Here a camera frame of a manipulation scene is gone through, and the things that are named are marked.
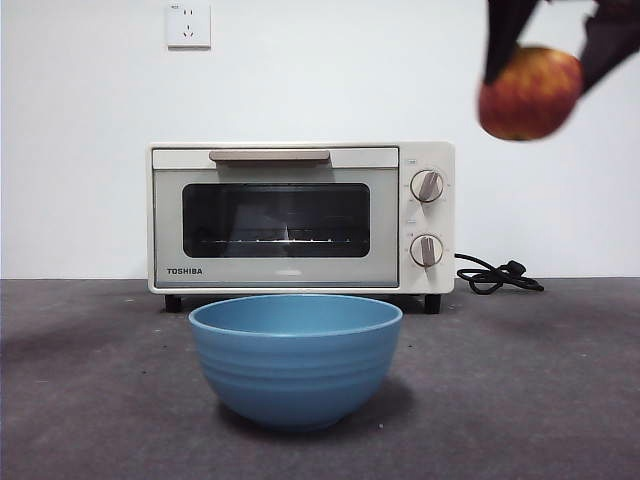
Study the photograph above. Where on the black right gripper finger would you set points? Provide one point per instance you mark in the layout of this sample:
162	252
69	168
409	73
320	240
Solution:
612	40
505	30

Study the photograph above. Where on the red yellow apple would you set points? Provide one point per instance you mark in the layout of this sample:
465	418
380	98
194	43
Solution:
530	97

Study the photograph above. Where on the blue ribbed bowl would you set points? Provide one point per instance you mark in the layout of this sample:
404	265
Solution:
295	380

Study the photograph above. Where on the beige oven knob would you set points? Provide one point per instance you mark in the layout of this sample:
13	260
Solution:
427	250
428	186

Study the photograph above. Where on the cream Toshiba toaster oven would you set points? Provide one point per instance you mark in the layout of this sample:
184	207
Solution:
427	215

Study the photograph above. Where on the white wall socket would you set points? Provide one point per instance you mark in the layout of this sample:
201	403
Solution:
189	27

